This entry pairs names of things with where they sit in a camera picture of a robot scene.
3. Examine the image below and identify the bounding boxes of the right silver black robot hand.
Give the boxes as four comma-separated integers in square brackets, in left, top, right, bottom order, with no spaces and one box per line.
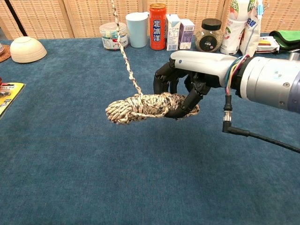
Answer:
[153,50,239,119]

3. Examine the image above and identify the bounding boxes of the beige speckled braided rope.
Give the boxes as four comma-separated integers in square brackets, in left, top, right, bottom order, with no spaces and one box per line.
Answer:
[105,0,201,125]

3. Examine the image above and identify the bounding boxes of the yellow package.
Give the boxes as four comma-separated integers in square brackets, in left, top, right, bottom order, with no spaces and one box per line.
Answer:
[0,82,26,118]

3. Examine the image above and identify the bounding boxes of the glass jar with black lid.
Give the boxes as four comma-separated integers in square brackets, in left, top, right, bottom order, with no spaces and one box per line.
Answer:
[195,18,223,53]

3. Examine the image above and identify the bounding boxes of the purple milk carton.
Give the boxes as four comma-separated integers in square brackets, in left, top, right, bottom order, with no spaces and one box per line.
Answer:
[178,19,195,50]

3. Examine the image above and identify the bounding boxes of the white blue milk carton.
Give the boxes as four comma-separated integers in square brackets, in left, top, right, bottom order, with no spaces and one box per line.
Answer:
[165,14,181,52]

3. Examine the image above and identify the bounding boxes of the white-label bottle with yellow cap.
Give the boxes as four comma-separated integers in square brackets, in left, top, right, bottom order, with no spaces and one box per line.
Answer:
[219,0,250,56]

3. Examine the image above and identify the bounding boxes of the orange soda can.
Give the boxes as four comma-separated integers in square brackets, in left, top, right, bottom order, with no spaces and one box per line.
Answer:
[149,3,167,51]

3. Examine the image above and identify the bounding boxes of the white snack bag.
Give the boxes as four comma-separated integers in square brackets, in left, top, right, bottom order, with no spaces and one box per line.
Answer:
[239,0,265,58]

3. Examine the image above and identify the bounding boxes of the light blue plastic cup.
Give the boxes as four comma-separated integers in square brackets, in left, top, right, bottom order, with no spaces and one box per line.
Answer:
[125,12,150,48]

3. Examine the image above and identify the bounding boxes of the small white snack packet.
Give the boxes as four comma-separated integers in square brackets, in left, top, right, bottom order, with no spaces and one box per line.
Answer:
[255,36,280,54]

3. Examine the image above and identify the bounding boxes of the blue bag clip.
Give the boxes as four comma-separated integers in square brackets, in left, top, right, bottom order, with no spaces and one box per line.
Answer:
[256,3,270,17]

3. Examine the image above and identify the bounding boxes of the folded green cloth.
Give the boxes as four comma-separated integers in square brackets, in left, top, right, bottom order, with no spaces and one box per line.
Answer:
[269,30,300,53]

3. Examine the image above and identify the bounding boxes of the clear jar of coloured clips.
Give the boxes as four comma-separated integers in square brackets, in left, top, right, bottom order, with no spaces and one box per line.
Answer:
[99,22,129,51]

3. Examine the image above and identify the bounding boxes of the bamboo folding screen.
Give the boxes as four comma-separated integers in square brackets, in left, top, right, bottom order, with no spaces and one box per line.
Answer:
[0,0,300,40]

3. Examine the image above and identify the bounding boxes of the blue table cloth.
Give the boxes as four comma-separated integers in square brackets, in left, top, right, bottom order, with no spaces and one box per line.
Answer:
[0,32,300,225]

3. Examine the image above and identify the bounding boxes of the cream upturned bowl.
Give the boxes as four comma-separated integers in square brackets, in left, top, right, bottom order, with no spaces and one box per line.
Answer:
[9,36,47,63]

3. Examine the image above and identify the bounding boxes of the black tripod stand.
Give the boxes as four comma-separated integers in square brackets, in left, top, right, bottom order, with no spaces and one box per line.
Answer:
[4,0,28,37]

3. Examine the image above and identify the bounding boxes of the round woven coaster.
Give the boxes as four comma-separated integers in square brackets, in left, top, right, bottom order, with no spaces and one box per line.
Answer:
[0,44,12,63]

